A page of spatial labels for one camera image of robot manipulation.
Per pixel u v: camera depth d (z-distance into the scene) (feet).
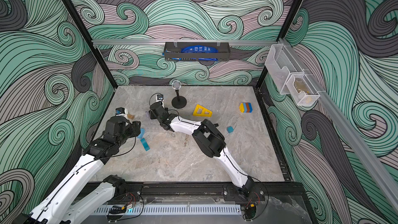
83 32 2.88
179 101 3.58
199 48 3.03
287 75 2.35
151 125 3.19
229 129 3.10
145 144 2.95
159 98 2.72
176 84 2.74
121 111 2.19
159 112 2.41
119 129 1.91
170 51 3.04
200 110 3.45
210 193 2.44
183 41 3.08
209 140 1.87
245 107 3.42
